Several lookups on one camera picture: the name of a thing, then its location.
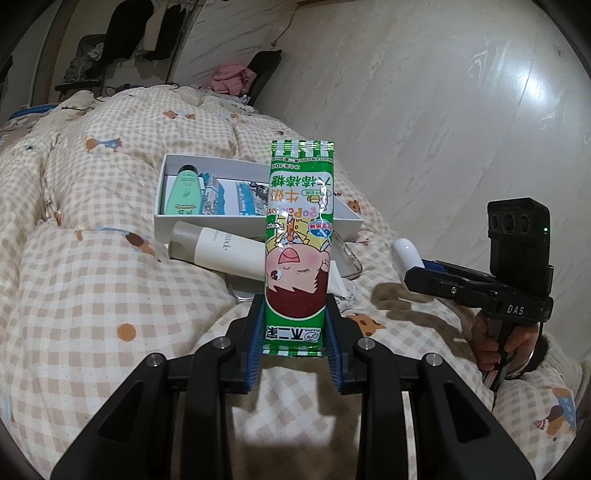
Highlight beige checkered duvet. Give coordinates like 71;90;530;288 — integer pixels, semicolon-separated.
1;86;589;477

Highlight green cartoon candy packet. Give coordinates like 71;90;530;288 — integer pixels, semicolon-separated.
263;140;335;357

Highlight black hanging clothes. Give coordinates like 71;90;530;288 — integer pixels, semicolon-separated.
101;1;187;64

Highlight blue snack packet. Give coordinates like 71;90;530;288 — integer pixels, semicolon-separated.
200;172;224;216
235;182;269;216

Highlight green hand cream tube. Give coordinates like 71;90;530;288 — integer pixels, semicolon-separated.
163;164;204;216

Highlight black chair with clothes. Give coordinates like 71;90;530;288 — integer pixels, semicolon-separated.
55;34;106;99

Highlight pink clothes pile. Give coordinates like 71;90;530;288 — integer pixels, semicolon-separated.
209;63;256;96

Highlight white body lotion tube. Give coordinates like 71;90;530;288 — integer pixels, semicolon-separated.
168;222;266;282

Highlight person's right hand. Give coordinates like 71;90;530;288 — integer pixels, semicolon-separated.
469;312;540;375

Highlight white earbuds case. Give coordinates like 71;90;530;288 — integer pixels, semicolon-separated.
391;238;425;282

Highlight white cardboard box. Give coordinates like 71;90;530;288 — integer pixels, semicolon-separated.
153;153;365;245

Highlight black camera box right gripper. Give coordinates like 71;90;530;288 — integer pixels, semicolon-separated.
487;197;554;299

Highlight black headboard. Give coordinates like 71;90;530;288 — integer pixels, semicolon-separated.
247;50;283;106

